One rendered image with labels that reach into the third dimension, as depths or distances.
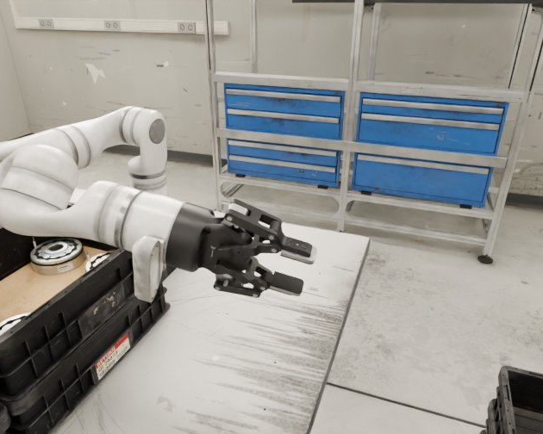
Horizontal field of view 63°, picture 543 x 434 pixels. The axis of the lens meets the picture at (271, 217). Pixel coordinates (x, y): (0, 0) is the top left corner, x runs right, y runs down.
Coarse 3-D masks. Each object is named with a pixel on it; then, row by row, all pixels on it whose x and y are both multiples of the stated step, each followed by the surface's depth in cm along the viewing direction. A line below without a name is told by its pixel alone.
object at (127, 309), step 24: (120, 312) 82; (144, 312) 91; (96, 336) 77; (120, 336) 85; (72, 360) 73; (96, 360) 79; (120, 360) 85; (48, 384) 69; (72, 384) 74; (96, 384) 80; (24, 408) 65; (48, 408) 70; (72, 408) 75; (24, 432) 68; (48, 432) 71
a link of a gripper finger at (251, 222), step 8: (232, 200) 46; (248, 208) 46; (256, 208) 46; (224, 216) 45; (232, 216) 45; (240, 216) 45; (248, 216) 45; (256, 216) 46; (264, 216) 46; (272, 216) 46; (240, 224) 45; (248, 224) 45; (256, 224) 45; (256, 232) 46; (264, 232) 45; (272, 232) 45; (272, 240) 46
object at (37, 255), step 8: (48, 240) 97; (56, 240) 97; (64, 240) 98; (72, 240) 97; (40, 248) 95; (72, 248) 94; (80, 248) 94; (32, 256) 91; (40, 256) 91; (48, 256) 91; (56, 256) 91; (64, 256) 92; (72, 256) 92
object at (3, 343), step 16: (112, 256) 79; (128, 256) 82; (96, 272) 74; (64, 288) 70; (80, 288) 72; (48, 304) 67; (64, 304) 69; (32, 320) 63; (48, 320) 66; (0, 336) 60; (16, 336) 61; (0, 352) 60
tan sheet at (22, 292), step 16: (16, 272) 92; (32, 272) 92; (80, 272) 92; (0, 288) 87; (16, 288) 87; (32, 288) 87; (48, 288) 87; (0, 304) 82; (16, 304) 82; (32, 304) 82; (0, 320) 78
